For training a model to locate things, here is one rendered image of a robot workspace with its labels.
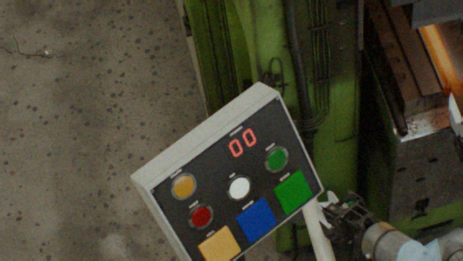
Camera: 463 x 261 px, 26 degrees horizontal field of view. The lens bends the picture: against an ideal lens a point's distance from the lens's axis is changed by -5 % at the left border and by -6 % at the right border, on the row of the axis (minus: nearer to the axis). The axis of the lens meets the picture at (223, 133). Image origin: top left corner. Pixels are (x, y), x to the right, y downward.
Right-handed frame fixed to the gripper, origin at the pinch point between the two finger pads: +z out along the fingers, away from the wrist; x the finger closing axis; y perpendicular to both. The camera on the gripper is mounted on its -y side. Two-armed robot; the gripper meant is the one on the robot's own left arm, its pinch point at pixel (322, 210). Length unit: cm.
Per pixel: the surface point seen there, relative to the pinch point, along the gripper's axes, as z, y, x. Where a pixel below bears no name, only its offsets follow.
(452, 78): 8.1, -0.3, -46.9
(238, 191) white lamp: 10.7, 8.9, 11.0
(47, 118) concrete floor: 165, -28, 16
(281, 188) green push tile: 10.4, 3.0, 2.5
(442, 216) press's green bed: 34, -57, -46
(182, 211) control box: 11.1, 12.7, 23.4
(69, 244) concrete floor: 125, -51, 37
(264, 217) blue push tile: 10.4, -0.6, 8.5
